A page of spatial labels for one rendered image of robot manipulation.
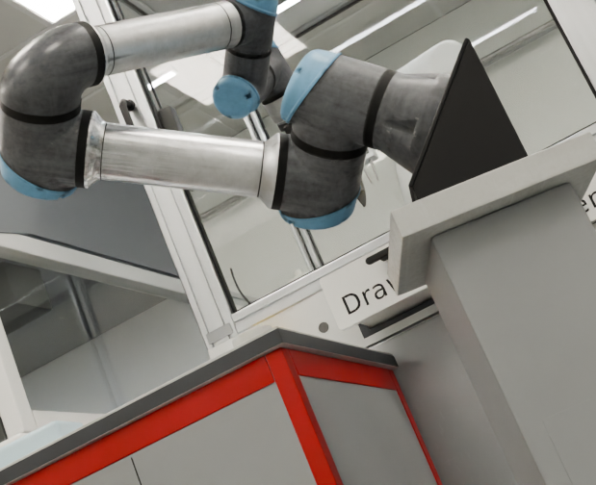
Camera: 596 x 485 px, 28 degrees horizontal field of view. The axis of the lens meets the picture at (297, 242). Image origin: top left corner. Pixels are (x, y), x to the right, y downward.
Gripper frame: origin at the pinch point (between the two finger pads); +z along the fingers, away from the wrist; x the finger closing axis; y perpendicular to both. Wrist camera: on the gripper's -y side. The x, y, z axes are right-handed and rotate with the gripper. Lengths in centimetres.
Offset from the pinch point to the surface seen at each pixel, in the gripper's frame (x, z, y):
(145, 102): -39, -30, -49
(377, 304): -5.6, 19.1, 1.5
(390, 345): -10.3, 31.3, -7.5
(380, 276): -2.9, 15.4, -1.1
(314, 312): -22.0, 20.3, -14.9
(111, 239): -80, 0, -83
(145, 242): -80, 9, -101
